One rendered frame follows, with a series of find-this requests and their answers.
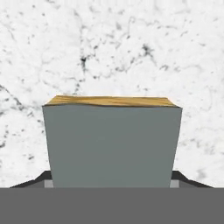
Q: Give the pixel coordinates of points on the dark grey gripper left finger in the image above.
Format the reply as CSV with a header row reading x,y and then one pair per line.
x,y
40,180

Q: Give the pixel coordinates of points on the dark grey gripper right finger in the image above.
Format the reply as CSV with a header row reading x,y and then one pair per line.
x,y
183,181

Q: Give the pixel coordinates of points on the grey sponge with yellow face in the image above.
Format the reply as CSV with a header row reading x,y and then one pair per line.
x,y
112,143

